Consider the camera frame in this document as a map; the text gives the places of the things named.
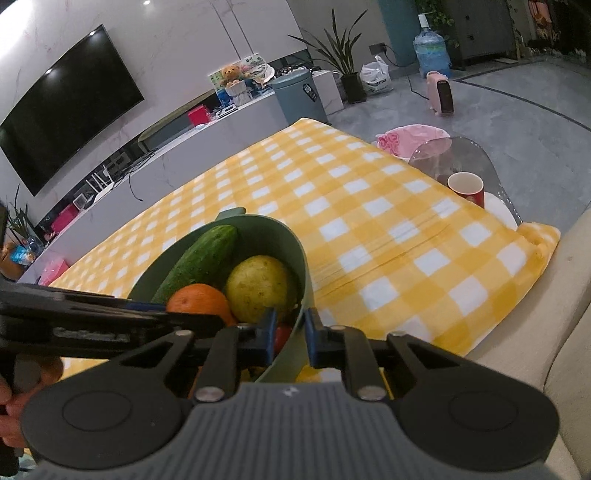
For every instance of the yellow checkered tablecloth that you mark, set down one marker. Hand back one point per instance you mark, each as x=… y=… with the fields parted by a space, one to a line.
x=369 y=230

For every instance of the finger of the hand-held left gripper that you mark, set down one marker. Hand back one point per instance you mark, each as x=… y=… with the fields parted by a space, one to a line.
x=145 y=305
x=194 y=321

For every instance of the white plate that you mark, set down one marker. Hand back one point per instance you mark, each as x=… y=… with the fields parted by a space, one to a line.
x=501 y=210

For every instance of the pink plastic bag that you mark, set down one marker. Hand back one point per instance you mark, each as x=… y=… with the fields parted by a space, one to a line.
x=54 y=272

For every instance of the person's left hand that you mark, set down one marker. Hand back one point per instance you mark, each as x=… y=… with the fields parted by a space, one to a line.
x=11 y=406

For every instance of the pink box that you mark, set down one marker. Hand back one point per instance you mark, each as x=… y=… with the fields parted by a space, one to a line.
x=63 y=219

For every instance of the potted plant in black pot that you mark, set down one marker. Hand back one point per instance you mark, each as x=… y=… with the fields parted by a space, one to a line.
x=353 y=87

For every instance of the blue-grey trash bin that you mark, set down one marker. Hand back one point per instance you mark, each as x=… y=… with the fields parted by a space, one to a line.
x=295 y=99

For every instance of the white plastic bag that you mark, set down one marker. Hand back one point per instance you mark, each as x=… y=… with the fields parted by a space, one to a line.
x=376 y=78

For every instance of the brown round vase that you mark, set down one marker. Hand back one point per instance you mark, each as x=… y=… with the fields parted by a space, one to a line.
x=9 y=263

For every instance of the orange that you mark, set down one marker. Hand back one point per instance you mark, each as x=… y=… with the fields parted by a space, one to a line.
x=198 y=300

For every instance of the illustrated picture card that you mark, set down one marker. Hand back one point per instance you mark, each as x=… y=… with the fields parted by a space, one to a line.
x=258 y=69

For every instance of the green cucumber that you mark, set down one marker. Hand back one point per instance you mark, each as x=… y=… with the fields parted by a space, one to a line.
x=198 y=263

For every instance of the white router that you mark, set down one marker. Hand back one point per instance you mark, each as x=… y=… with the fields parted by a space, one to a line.
x=101 y=180

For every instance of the pink floral cloth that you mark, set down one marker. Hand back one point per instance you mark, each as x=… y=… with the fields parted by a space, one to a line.
x=406 y=141

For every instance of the green bowl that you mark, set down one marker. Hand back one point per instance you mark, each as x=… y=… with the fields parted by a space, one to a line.
x=277 y=240

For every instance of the pink space heater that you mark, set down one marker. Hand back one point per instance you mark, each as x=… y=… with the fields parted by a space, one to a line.
x=441 y=94

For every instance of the blue snack bag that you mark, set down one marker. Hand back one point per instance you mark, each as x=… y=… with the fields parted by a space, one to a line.
x=22 y=255

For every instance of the dark cabinet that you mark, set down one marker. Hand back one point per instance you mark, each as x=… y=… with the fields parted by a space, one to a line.
x=485 y=27

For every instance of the small white frame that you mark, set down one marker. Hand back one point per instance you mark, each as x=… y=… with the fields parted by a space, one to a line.
x=81 y=202

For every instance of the small reddish fruit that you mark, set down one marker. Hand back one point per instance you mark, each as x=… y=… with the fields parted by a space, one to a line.
x=282 y=337

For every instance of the red cup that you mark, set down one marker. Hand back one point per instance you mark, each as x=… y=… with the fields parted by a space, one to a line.
x=466 y=189

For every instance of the blue water jug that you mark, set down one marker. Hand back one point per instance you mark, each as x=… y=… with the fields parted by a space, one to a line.
x=431 y=53

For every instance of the white marble media console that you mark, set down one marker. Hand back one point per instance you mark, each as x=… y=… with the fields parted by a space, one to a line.
x=184 y=159

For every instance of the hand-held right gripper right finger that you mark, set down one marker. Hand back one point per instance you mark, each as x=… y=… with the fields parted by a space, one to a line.
x=313 y=339

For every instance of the black television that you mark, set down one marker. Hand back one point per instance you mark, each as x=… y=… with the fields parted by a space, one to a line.
x=69 y=106

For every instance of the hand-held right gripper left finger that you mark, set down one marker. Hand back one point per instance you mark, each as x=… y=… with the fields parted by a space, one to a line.
x=268 y=339

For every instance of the beige sofa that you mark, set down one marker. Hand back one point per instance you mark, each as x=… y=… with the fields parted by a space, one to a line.
x=554 y=346

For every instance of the yellow-green pear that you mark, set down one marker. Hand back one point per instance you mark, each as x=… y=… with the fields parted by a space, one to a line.
x=258 y=288

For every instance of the brown teddy bear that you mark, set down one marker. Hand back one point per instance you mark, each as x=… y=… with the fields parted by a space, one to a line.
x=231 y=74

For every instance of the dark green soundbar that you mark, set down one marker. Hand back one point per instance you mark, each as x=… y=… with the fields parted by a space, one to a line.
x=161 y=136

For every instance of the red box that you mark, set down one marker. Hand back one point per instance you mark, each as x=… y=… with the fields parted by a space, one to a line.
x=199 y=115

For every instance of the glass side table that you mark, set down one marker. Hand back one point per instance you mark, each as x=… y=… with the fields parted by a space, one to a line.
x=461 y=152

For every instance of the green plant in blue vase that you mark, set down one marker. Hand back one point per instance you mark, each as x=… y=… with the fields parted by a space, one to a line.
x=23 y=221

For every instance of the hanging green vine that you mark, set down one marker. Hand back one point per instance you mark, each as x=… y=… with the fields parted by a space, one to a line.
x=436 y=11

